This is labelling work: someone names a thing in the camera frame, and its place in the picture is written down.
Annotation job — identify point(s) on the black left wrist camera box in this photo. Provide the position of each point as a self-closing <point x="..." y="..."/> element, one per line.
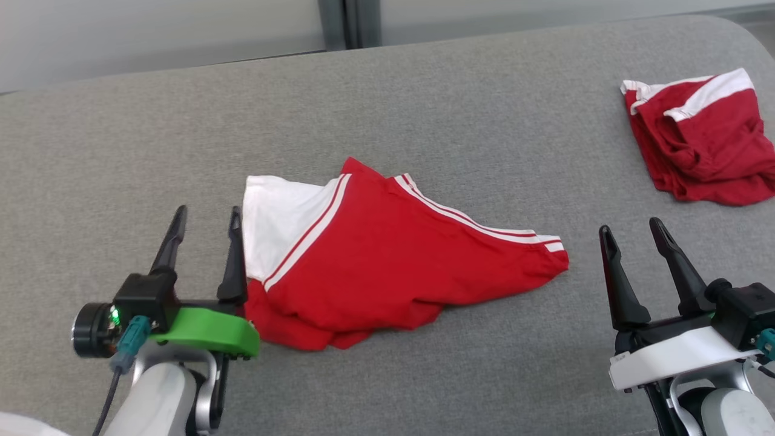
<point x="145" y="300"/>

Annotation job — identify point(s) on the grey window frame post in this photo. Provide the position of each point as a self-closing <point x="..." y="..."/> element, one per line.
<point x="350" y="24"/>

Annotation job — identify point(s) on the red white basketball jersey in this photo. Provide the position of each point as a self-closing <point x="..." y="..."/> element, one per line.
<point x="387" y="266"/>

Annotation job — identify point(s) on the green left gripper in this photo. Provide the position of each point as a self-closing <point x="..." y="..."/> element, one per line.
<point x="212" y="332"/>

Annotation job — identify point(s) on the red shorts with white stripes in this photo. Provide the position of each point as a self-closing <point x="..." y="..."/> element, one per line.
<point x="708" y="151"/>

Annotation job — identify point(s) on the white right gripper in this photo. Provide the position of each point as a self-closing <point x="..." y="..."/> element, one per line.
<point x="672" y="357"/>

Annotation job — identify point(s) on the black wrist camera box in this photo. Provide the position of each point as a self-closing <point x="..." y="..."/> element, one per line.
<point x="145" y="300"/>
<point x="748" y="312"/>

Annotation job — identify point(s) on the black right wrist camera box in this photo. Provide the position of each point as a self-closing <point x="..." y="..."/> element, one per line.
<point x="748" y="312"/>

